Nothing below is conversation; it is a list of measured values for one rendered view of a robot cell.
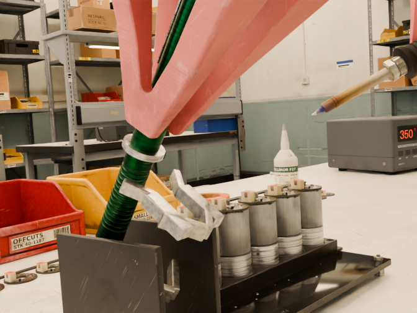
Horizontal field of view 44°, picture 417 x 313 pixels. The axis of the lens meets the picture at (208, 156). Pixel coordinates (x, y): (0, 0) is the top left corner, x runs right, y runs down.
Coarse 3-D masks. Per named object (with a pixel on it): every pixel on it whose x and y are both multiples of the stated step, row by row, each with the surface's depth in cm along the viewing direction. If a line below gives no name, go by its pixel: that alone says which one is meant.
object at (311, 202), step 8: (304, 192) 36; (312, 192) 36; (320, 192) 37; (304, 200) 36; (312, 200) 36; (320, 200) 37; (304, 208) 36; (312, 208) 36; (320, 208) 37; (304, 216) 36; (312, 216) 36; (320, 216) 37; (304, 224) 36; (312, 224) 36; (320, 224) 37; (304, 232) 36; (312, 232) 36; (320, 232) 37; (304, 240) 37; (312, 240) 36; (320, 240) 37
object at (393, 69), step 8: (384, 64) 36; (392, 64) 36; (400, 64) 36; (384, 72) 36; (392, 72) 36; (400, 72) 36; (368, 80) 36; (376, 80) 36; (384, 80) 36; (392, 80) 36; (352, 88) 36; (360, 88) 36; (368, 88) 36; (336, 96) 36; (344, 96) 36; (352, 96) 36; (328, 104) 36; (336, 104) 36
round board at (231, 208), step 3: (234, 204) 32; (237, 204) 32; (240, 204) 31; (243, 204) 32; (246, 204) 32; (228, 207) 30; (231, 207) 30; (234, 207) 31; (243, 207) 31; (246, 207) 31; (219, 210) 30; (222, 210) 30; (225, 210) 30; (228, 210) 30; (231, 210) 30; (234, 210) 30; (237, 210) 30; (240, 210) 30; (243, 210) 30
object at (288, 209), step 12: (276, 204) 34; (288, 204) 34; (288, 216) 34; (300, 216) 35; (288, 228) 34; (300, 228) 35; (288, 240) 34; (300, 240) 35; (288, 252) 34; (300, 252) 35
